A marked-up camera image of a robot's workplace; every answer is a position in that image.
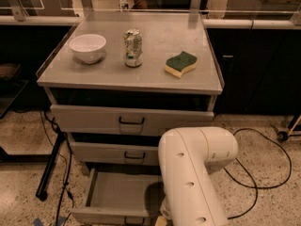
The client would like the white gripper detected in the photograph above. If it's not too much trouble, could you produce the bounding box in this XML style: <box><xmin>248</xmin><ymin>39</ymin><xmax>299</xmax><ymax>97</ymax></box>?
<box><xmin>154</xmin><ymin>200</ymin><xmax>172</xmax><ymax>226</ymax></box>

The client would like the grey bottom drawer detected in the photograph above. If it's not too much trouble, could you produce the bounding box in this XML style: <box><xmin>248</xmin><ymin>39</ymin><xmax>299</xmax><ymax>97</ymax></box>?
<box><xmin>71</xmin><ymin>164</ymin><xmax>165</xmax><ymax>226</ymax></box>

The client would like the grey drawer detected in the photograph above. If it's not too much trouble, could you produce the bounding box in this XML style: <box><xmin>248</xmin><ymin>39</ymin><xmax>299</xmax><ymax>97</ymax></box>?
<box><xmin>51</xmin><ymin>105</ymin><xmax>214</xmax><ymax>137</ymax></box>
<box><xmin>71</xmin><ymin>142</ymin><xmax>159</xmax><ymax>166</ymax></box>
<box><xmin>71</xmin><ymin>164</ymin><xmax>165</xmax><ymax>226</ymax></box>

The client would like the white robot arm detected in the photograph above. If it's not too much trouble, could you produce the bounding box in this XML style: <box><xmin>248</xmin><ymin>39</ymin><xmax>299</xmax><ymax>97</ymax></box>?
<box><xmin>158</xmin><ymin>127</ymin><xmax>238</xmax><ymax>226</ymax></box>

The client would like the grey middle drawer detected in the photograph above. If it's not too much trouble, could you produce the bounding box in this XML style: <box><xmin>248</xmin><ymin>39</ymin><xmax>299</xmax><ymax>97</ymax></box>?
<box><xmin>71</xmin><ymin>142</ymin><xmax>159</xmax><ymax>166</ymax></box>

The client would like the grey top drawer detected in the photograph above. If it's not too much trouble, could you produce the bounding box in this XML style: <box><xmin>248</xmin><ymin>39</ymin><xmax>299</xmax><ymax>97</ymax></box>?
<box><xmin>51</xmin><ymin>105</ymin><xmax>214</xmax><ymax>137</ymax></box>

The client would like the grey drawer cabinet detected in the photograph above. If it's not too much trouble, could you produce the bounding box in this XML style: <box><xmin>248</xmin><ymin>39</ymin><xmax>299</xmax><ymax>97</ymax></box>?
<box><xmin>38</xmin><ymin>11</ymin><xmax>224</xmax><ymax>167</ymax></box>

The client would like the black table leg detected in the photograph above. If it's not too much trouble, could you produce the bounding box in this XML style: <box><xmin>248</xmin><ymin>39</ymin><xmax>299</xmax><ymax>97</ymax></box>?
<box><xmin>36</xmin><ymin>132</ymin><xmax>64</xmax><ymax>202</ymax></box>

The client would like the green yellow sponge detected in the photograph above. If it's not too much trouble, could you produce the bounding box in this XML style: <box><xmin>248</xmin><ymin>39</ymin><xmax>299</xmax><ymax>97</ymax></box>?
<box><xmin>165</xmin><ymin>51</ymin><xmax>198</xmax><ymax>78</ymax></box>

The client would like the wheeled cart base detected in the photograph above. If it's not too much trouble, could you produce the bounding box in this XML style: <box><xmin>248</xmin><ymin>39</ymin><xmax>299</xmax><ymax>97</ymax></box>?
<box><xmin>272</xmin><ymin>114</ymin><xmax>301</xmax><ymax>142</ymax></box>

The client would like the green white soda can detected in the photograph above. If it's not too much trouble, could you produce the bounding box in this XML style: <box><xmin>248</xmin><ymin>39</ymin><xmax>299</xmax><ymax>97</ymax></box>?
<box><xmin>123</xmin><ymin>29</ymin><xmax>142</xmax><ymax>68</ymax></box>

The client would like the white ceramic bowl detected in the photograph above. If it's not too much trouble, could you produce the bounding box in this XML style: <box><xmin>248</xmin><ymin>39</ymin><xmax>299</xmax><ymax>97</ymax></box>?
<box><xmin>69</xmin><ymin>34</ymin><xmax>106</xmax><ymax>64</ymax></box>

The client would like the clear water bottle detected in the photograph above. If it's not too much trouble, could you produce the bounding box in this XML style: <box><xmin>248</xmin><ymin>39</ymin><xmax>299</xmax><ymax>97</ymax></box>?
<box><xmin>119</xmin><ymin>0</ymin><xmax>129</xmax><ymax>11</ymax></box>

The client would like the black floor cable right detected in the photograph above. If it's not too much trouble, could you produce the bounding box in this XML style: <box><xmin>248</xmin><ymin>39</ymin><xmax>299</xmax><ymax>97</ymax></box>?
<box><xmin>223</xmin><ymin>127</ymin><xmax>293</xmax><ymax>220</ymax></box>

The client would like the black floor cable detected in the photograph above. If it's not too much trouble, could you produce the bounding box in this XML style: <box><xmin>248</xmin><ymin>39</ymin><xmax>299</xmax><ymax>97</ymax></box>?
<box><xmin>223</xmin><ymin>127</ymin><xmax>293</xmax><ymax>220</ymax></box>
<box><xmin>39</xmin><ymin>110</ymin><xmax>75</xmax><ymax>226</ymax></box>

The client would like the black floor cable left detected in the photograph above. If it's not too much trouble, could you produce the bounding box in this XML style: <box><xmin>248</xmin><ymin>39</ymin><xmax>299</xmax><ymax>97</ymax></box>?
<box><xmin>39</xmin><ymin>110</ymin><xmax>75</xmax><ymax>226</ymax></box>

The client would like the white rail bar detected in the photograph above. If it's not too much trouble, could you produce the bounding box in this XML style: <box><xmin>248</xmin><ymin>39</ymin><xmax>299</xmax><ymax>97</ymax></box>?
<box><xmin>0</xmin><ymin>16</ymin><xmax>301</xmax><ymax>30</ymax></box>

